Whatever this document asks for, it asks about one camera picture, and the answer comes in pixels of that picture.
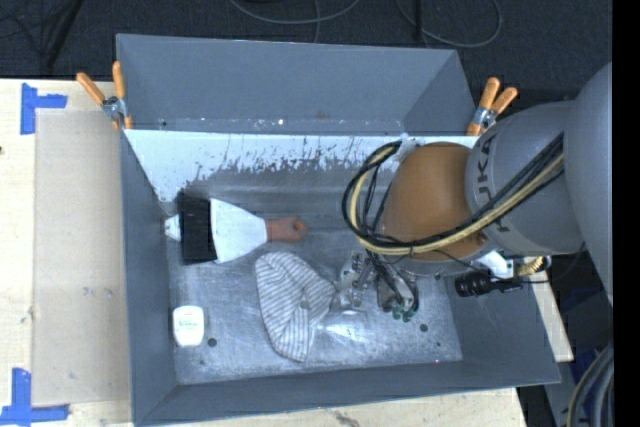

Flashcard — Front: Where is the black cylinder on white bracket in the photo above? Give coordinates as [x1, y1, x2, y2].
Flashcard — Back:
[453, 249, 552, 299]

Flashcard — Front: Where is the white striped cloth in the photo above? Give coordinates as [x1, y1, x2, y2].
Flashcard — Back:
[254, 250, 338, 364]

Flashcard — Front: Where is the black bristle brush wooden handle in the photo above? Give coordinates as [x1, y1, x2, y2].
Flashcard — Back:
[163, 191, 309, 266]

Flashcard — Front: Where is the grey metal bin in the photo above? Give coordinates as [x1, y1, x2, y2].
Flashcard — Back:
[115, 33, 563, 427]

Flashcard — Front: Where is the clear glass thing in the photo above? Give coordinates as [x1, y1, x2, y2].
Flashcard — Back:
[315, 292, 374, 342]

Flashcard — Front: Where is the small white plastic box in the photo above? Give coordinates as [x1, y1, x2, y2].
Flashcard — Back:
[171, 304, 207, 349]

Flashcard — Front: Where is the pale flat board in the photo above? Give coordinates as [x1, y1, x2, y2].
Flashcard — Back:
[30, 108, 132, 407]

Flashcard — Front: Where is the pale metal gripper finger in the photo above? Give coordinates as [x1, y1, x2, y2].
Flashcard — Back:
[340, 252, 370, 284]
[344, 282, 370, 314]

